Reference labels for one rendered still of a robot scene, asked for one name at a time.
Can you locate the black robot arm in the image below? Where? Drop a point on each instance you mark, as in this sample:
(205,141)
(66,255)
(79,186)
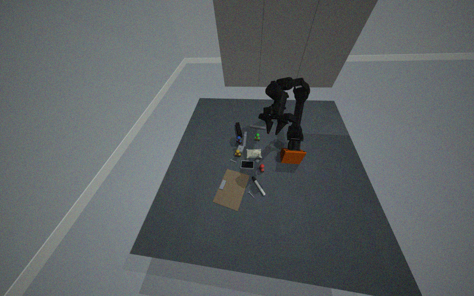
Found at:
(276,91)

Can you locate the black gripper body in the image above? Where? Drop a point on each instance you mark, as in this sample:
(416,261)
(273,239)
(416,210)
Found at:
(286,116)

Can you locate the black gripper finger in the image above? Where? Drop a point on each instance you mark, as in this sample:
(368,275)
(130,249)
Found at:
(268,125)
(280,125)

